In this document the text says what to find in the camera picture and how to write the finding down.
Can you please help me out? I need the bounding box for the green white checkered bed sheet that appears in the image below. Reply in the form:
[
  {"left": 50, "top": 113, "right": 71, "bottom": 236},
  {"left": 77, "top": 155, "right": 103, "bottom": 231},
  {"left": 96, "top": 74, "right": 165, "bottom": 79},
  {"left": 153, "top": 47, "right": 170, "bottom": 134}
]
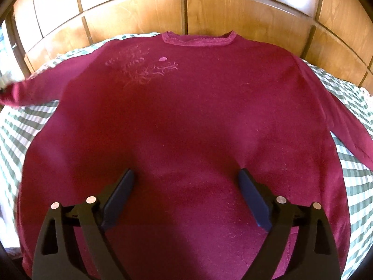
[{"left": 0, "top": 32, "right": 373, "bottom": 280}]

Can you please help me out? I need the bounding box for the wooden panelled wardrobe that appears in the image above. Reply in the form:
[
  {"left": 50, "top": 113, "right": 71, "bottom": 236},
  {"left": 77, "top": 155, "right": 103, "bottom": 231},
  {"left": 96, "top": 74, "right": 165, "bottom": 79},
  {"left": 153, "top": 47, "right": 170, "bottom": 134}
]
[{"left": 12, "top": 0, "right": 373, "bottom": 91}]

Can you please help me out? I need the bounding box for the dark red towel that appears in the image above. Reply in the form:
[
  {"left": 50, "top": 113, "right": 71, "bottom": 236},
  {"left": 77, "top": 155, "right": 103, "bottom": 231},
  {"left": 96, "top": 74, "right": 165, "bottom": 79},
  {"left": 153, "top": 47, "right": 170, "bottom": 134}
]
[{"left": 0, "top": 30, "right": 373, "bottom": 280}]

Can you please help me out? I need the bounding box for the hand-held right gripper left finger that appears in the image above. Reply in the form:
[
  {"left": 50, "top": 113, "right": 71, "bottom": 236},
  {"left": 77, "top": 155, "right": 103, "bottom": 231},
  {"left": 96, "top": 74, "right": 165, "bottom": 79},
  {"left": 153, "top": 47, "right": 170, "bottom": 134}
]
[{"left": 31, "top": 168, "right": 135, "bottom": 280}]

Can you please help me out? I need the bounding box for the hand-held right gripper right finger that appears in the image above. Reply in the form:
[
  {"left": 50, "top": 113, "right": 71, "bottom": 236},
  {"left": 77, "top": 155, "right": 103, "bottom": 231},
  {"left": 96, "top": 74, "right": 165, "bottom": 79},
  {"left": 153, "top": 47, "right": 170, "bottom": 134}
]
[{"left": 237, "top": 168, "right": 342, "bottom": 280}]

